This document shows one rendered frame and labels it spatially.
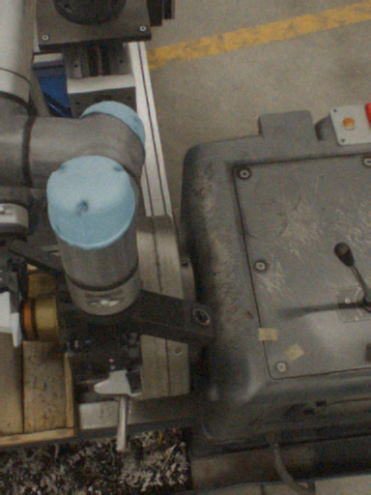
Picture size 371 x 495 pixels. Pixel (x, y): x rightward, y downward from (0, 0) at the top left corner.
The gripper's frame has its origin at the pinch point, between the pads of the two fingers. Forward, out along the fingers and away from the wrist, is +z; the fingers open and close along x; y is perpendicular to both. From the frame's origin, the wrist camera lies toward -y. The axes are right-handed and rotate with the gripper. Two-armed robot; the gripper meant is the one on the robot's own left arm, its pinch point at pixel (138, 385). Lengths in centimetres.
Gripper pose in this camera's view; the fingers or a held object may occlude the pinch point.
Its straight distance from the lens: 81.0
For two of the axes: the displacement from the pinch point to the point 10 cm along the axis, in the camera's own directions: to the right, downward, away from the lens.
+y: -9.9, 1.1, -0.8
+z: 0.1, 6.8, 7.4
